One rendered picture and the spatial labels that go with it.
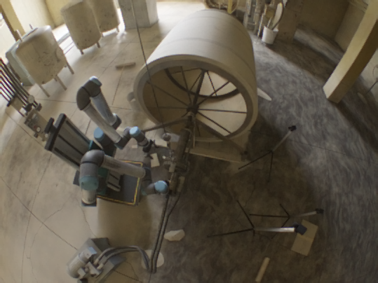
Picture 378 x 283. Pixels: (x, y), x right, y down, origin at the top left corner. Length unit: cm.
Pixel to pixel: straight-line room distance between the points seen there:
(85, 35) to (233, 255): 746
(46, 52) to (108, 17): 339
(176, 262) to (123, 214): 113
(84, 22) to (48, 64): 220
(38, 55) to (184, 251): 558
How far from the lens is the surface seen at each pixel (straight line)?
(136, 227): 274
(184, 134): 186
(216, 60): 158
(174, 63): 169
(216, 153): 263
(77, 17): 663
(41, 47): 522
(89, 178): 96
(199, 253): 264
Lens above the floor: 258
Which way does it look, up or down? 62 degrees down
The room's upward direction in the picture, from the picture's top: 3 degrees counter-clockwise
